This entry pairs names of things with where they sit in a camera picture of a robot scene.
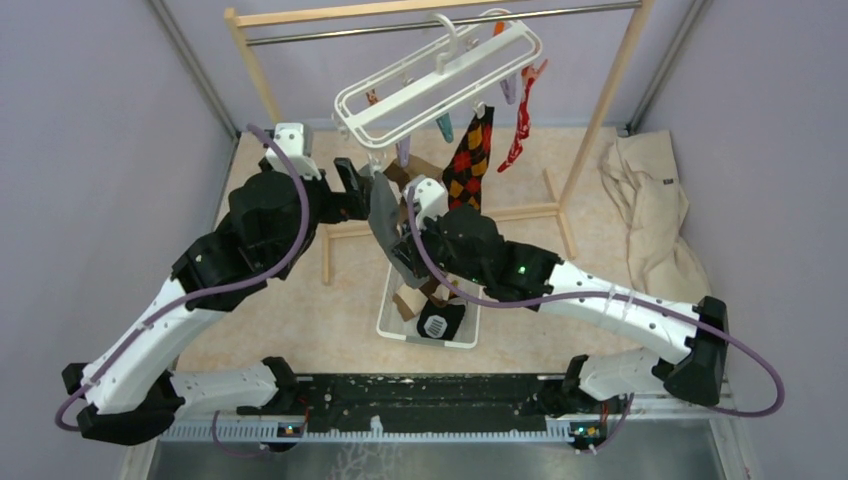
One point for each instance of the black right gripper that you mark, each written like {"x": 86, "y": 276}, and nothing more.
{"x": 407, "y": 249}

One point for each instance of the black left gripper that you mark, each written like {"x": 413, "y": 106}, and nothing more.
{"x": 341, "y": 206}

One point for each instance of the grey sock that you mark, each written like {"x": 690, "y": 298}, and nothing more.
{"x": 382, "y": 220}

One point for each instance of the argyle red yellow sock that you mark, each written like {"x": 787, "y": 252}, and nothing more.
{"x": 464, "y": 174}

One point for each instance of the beige brown sock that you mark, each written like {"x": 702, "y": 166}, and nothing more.
{"x": 432, "y": 297}

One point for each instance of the red white patterned sock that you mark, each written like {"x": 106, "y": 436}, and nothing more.
{"x": 529, "y": 77}

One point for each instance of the black blue sock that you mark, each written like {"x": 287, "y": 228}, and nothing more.
{"x": 441, "y": 322}

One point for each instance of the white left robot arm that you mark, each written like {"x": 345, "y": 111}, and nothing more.
{"x": 131, "y": 394}

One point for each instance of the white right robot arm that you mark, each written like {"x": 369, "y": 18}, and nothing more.
{"x": 681, "y": 348}

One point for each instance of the tan brown sock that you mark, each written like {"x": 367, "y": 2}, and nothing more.
{"x": 416, "y": 166}

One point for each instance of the purple plastic clothespin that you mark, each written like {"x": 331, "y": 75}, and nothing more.
{"x": 402, "y": 148}

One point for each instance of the white plastic basket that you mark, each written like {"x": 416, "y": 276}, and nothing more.
{"x": 389, "y": 324}

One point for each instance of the beige cloth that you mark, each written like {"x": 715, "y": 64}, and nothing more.
{"x": 640, "y": 175}

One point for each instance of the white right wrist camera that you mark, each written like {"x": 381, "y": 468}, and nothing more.
{"x": 430, "y": 199}

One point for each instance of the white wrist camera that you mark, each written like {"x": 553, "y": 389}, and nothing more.
{"x": 430, "y": 199}
{"x": 295, "y": 141}

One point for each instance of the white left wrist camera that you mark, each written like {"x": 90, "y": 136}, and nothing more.
{"x": 295, "y": 141}

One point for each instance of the white clip hanger frame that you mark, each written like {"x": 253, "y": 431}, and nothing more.
{"x": 449, "y": 72}

